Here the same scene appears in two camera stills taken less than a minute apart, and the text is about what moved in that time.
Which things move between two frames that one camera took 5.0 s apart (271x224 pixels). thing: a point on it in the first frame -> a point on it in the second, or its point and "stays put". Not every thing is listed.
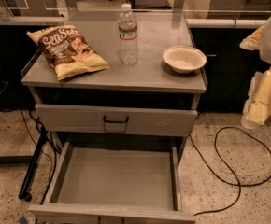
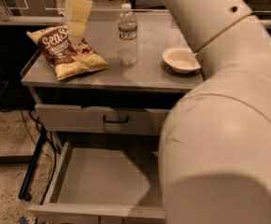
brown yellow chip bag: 66,50 stays put
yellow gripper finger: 253,40 -> 78,28
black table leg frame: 32,161 stays put
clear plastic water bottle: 127,30 stays put
